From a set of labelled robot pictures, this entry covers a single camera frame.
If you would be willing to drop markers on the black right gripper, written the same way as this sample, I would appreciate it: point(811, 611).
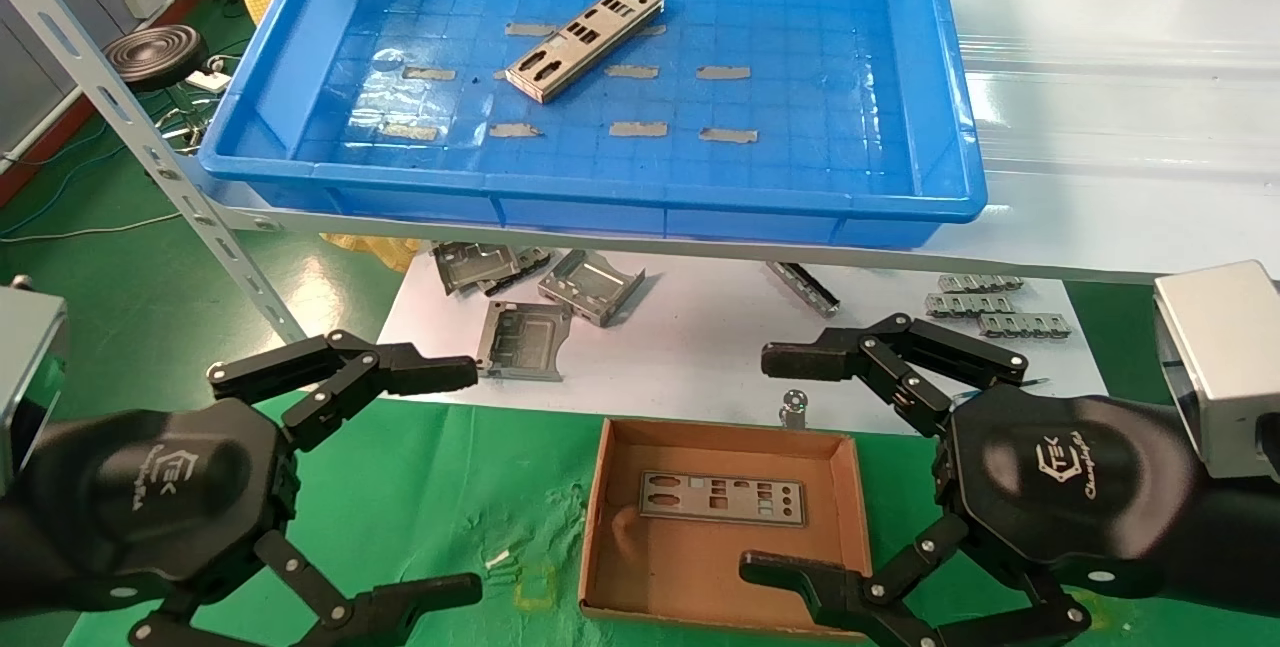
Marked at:
point(1060, 477)

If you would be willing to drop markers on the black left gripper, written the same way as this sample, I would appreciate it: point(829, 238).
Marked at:
point(150, 502)

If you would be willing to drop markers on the metal IO shield plate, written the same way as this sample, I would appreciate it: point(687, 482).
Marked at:
point(690, 508)

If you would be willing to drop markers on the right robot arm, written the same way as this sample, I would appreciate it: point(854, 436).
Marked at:
point(1240, 537)

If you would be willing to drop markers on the shallow cardboard box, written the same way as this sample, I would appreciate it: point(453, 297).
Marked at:
point(700, 567)

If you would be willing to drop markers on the blue plastic tray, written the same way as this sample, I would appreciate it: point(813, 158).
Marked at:
point(850, 107)

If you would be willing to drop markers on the metal plate in tray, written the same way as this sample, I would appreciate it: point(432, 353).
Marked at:
point(570, 55)

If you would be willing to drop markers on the silver binder clip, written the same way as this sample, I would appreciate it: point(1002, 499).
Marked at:
point(795, 409)

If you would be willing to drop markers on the green table cloth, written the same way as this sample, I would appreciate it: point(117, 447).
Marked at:
point(480, 487)

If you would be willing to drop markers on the white paper sheet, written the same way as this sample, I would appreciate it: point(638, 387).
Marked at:
point(700, 347)

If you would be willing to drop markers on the long metal clip strip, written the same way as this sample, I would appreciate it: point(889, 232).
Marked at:
point(802, 287)

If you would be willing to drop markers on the short metal clip strip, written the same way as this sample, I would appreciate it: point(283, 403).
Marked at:
point(980, 282)
point(1025, 325)
point(965, 304)

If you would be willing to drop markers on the dark metal connector part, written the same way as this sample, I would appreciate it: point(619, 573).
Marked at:
point(530, 259)

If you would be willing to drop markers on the grey metal shelf deck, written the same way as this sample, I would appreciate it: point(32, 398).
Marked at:
point(1100, 127)

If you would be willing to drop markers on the white power strip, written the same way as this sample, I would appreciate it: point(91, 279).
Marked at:
point(210, 81)

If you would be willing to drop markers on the black round disc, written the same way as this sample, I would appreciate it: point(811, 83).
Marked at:
point(155, 52)

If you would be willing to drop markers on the flat sheet metal bracket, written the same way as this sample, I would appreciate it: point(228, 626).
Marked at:
point(522, 340)

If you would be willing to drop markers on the grey sheet metal bracket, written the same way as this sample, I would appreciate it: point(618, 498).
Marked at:
point(465, 267)

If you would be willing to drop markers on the open sheet metal bracket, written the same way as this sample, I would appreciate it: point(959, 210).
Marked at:
point(590, 285)

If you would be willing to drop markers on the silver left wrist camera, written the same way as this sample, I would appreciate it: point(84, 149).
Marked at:
point(25, 367)

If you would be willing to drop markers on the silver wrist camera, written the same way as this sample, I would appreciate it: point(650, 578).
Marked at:
point(25, 367)
point(1225, 357)

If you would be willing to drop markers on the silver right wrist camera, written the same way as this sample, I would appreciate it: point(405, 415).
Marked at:
point(1225, 357)

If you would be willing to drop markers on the perforated metal shelf post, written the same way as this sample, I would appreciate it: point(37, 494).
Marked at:
point(120, 107)

